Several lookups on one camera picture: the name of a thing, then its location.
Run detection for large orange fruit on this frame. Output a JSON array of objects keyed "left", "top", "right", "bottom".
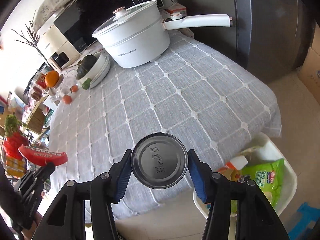
[{"left": 45, "top": 70, "right": 60, "bottom": 88}]

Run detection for lower cardboard box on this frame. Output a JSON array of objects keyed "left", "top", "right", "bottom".
[{"left": 298, "top": 24, "right": 320, "bottom": 103}]

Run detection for red snack wrapper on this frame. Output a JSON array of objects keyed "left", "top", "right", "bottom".
[{"left": 18, "top": 145, "right": 68, "bottom": 166}]

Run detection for dark green pumpkin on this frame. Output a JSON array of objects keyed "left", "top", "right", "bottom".
[{"left": 76, "top": 55, "right": 97, "bottom": 80}]

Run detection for dried branch vase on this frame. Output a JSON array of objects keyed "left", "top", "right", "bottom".
[{"left": 12, "top": 20, "right": 50, "bottom": 66}]

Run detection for glass jar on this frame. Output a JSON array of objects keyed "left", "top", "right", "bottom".
[{"left": 49, "top": 74, "right": 78, "bottom": 103}]

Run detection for black microwave oven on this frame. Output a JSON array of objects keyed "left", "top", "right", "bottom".
[{"left": 54, "top": 0, "right": 163, "bottom": 52}]

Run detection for blue plastic stool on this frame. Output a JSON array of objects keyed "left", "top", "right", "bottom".
[{"left": 287, "top": 202, "right": 319, "bottom": 239}]

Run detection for grey checked tablecloth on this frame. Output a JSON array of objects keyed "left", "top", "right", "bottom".
[{"left": 47, "top": 29, "right": 282, "bottom": 224}]

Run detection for person's left hand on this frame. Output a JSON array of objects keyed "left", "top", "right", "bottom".
[{"left": 21, "top": 211, "right": 43, "bottom": 240}]

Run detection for dark grey refrigerator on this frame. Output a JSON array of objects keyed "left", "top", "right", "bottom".
[{"left": 177, "top": 0, "right": 315, "bottom": 83}]

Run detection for white plastic trash bin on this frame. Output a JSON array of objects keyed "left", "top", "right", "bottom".
[{"left": 192, "top": 132, "right": 298, "bottom": 221}]

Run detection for small tangerine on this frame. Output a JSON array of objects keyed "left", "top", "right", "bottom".
[
  {"left": 70, "top": 85, "right": 78, "bottom": 93},
  {"left": 62, "top": 95, "right": 72, "bottom": 105}
]

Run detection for wire storage rack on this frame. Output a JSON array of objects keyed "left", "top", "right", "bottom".
[{"left": 1, "top": 92, "right": 47, "bottom": 183}]

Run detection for stacked white bowls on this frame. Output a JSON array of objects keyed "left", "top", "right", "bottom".
[{"left": 77, "top": 52, "right": 111, "bottom": 89}]

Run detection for white electric cooking pot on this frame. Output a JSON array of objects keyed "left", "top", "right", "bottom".
[{"left": 92, "top": 1, "right": 232, "bottom": 68}]

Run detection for green snack bag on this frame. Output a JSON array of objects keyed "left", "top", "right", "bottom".
[{"left": 237, "top": 159, "right": 284, "bottom": 207}]

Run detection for red blue white milk carton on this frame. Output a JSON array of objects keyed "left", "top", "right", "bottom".
[{"left": 218, "top": 155, "right": 248, "bottom": 181}]

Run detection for red drink can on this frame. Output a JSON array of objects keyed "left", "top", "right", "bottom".
[{"left": 131, "top": 133, "right": 188, "bottom": 190}]

